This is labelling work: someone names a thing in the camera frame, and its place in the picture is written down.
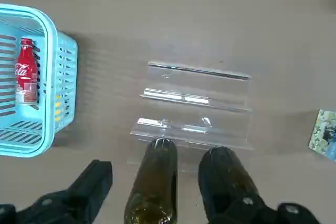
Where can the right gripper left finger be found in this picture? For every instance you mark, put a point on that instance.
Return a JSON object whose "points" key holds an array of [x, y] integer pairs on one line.
{"points": [[65, 203]]}

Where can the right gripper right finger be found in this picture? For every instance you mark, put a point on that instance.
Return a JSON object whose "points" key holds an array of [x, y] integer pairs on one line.
{"points": [[262, 213]]}

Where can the straight-shouldered dark wine bottle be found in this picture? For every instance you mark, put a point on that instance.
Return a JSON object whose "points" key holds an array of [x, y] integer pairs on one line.
{"points": [[155, 176]]}

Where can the clear acrylic stepped shelf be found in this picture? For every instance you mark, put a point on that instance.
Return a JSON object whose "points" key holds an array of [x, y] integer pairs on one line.
{"points": [[197, 90]]}

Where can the blue printed paper carton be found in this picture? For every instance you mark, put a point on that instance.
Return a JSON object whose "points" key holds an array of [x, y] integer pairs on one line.
{"points": [[323, 134]]}

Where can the yellow lemon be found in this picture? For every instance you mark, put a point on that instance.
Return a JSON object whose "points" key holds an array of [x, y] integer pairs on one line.
{"points": [[57, 103]]}

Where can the red cola bottle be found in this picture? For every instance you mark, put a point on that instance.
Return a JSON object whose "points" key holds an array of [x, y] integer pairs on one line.
{"points": [[25, 72]]}

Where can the light blue plastic basket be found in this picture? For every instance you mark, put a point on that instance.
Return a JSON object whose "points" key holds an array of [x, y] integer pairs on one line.
{"points": [[50, 51]]}

